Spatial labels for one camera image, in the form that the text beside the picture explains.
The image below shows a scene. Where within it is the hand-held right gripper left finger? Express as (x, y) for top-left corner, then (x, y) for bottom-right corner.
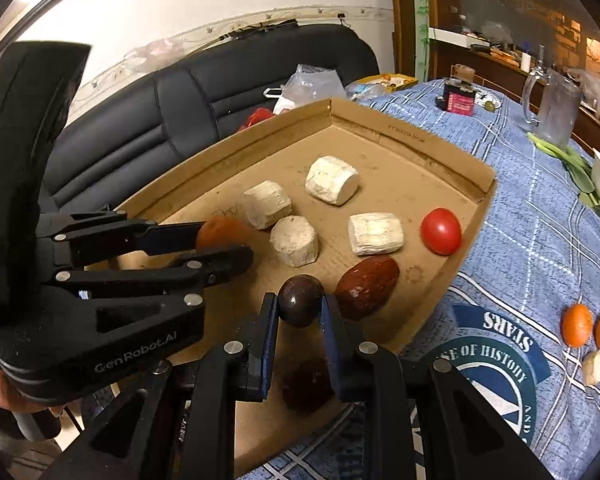
(55, 292), (281, 480)

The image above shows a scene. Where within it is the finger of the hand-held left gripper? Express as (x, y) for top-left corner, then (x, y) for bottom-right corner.
(35, 211), (211, 266)
(54, 244), (256, 302)

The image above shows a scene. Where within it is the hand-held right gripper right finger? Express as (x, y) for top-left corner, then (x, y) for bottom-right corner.
(320, 294), (556, 480)

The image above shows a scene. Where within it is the dark purple passion fruit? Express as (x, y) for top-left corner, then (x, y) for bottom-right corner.
(277, 275), (327, 329)

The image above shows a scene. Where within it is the large red date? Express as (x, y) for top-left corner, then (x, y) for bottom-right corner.
(335, 255), (401, 320)

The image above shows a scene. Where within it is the tan yam chunk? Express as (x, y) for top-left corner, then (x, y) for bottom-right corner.
(270, 215), (319, 267)

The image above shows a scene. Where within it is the white yam chunk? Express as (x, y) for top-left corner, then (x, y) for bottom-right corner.
(305, 156), (361, 207)
(243, 180), (293, 231)
(581, 350), (600, 387)
(348, 212), (405, 256)

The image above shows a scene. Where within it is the brown cardboard box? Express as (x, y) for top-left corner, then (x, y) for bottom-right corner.
(80, 97), (498, 477)

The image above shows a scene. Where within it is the black leather sofa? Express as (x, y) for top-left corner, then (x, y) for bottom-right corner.
(40, 24), (381, 211)

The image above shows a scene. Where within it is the red plastic bag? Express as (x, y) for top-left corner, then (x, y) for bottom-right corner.
(237, 107), (277, 133)

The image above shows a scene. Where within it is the red tomato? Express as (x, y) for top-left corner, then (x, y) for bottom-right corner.
(420, 207), (463, 256)

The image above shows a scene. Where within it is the clear plastic bag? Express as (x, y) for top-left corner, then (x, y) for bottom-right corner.
(265, 64), (348, 113)

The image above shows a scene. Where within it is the yellow flat box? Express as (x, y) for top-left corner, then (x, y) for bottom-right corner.
(350, 74), (419, 96)

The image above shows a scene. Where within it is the dark jar with pink label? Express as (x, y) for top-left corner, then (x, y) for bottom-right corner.
(440, 64), (478, 116)

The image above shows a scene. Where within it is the green leafy vegetable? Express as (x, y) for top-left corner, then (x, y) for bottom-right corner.
(526, 132), (600, 217)

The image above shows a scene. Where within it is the wooden sideboard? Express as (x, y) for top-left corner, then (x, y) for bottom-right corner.
(387, 0), (600, 161)

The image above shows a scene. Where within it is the clear plastic pitcher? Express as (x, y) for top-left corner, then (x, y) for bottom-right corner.
(521, 69), (581, 150)

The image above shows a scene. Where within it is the translucent plastic bag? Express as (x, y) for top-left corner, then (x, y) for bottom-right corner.
(567, 69), (600, 122)

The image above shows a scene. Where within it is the green bamboo wall decal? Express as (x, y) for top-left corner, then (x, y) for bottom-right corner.
(412, 0), (432, 81)

